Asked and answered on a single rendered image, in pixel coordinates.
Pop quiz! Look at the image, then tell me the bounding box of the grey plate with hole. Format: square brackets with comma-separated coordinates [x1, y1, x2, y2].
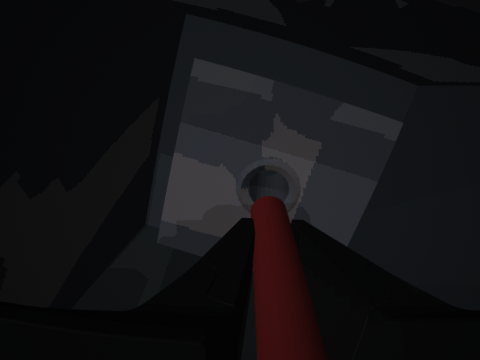
[157, 59, 403, 257]

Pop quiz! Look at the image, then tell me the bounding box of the red peg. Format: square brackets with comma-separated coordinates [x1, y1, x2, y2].
[251, 196, 328, 360]

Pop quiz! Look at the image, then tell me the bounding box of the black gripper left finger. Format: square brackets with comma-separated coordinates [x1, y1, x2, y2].
[0, 219, 255, 360]

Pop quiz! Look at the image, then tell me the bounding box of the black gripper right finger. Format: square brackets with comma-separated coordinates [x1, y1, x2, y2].
[291, 219, 480, 360]

